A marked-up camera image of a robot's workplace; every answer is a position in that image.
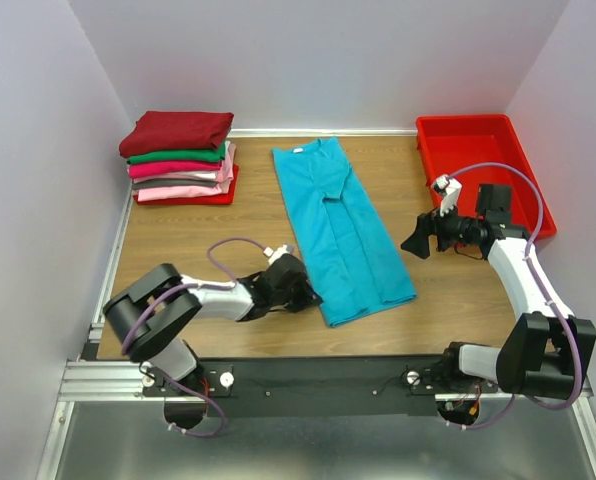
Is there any teal t shirt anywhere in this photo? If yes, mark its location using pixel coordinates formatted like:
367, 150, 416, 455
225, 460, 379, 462
272, 138, 417, 327

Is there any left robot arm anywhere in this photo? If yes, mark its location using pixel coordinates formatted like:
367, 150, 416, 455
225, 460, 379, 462
103, 251, 322, 384

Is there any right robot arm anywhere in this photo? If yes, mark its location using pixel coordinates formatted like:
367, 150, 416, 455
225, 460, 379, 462
401, 175, 596, 408

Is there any red plastic bin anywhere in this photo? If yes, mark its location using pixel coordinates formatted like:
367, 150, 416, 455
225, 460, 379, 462
416, 114, 539, 230

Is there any green folded shirt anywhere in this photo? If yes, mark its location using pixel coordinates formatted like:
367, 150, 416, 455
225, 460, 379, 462
127, 141, 229, 165

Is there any grey folded shirt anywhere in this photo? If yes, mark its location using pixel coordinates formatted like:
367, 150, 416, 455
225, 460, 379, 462
132, 178, 218, 190

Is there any magenta folded shirt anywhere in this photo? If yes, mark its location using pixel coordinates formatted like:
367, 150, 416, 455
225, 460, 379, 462
128, 161, 223, 179

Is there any dark red folded shirt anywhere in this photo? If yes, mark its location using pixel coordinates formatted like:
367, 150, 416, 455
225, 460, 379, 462
119, 111, 234, 158

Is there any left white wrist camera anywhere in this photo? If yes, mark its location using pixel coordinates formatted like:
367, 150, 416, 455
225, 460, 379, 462
263, 244, 295, 265

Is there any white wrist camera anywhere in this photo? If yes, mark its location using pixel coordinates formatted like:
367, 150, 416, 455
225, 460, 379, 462
432, 174, 462, 217
263, 244, 295, 265

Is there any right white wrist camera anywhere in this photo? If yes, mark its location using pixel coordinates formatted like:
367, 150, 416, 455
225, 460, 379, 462
432, 174, 462, 217

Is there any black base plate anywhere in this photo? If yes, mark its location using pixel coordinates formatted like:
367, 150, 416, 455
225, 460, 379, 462
142, 355, 499, 420

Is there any back aluminium rail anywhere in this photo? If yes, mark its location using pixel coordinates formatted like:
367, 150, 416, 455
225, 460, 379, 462
229, 128, 418, 138

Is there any aluminium frame rail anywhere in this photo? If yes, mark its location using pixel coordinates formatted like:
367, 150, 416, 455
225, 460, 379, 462
57, 355, 595, 401

